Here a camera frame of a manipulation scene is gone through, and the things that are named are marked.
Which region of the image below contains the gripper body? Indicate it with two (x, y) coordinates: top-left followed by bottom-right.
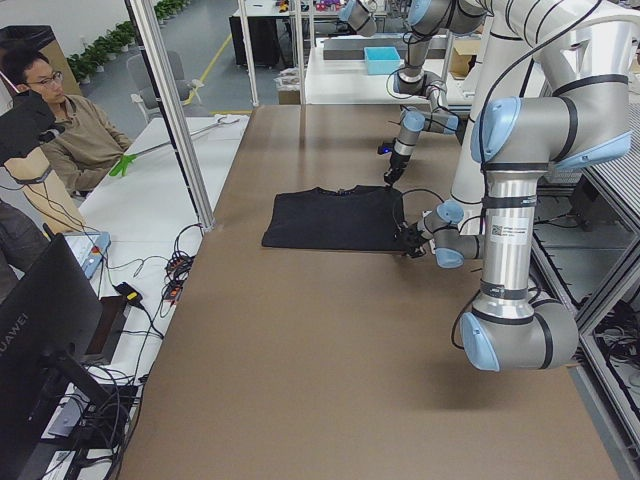
(390, 152), (408, 171)
(403, 225), (427, 250)

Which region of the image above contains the black printed t-shirt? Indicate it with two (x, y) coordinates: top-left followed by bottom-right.
(262, 185), (404, 252)

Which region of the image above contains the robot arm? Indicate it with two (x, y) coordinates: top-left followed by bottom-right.
(384, 1), (486, 186)
(411, 1), (639, 371)

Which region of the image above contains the blue plastic bin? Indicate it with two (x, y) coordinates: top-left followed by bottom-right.
(363, 46), (401, 76)

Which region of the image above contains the green-tipped reaching tool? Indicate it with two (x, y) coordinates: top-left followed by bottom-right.
(109, 116), (239, 177)

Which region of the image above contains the power strip with orange plugs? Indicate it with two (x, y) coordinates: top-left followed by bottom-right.
(162, 251), (195, 304)

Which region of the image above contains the grey office chair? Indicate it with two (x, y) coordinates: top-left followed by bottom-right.
(126, 50), (204, 124)

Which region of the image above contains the black power adapter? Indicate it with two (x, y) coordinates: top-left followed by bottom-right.
(113, 282), (143, 308)

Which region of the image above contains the man in beige sweater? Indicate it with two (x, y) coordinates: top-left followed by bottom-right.
(1, 47), (132, 197)

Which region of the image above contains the teach pendant with red button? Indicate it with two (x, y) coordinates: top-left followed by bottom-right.
(64, 231), (111, 279)

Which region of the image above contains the black Huawei monitor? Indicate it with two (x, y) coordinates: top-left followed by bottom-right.
(1, 234), (109, 479)

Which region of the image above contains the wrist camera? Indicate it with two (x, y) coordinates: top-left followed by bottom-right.
(377, 143), (393, 155)
(395, 223), (412, 245)

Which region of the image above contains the aluminium frame post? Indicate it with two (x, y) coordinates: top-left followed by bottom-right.
(125, 0), (215, 232)

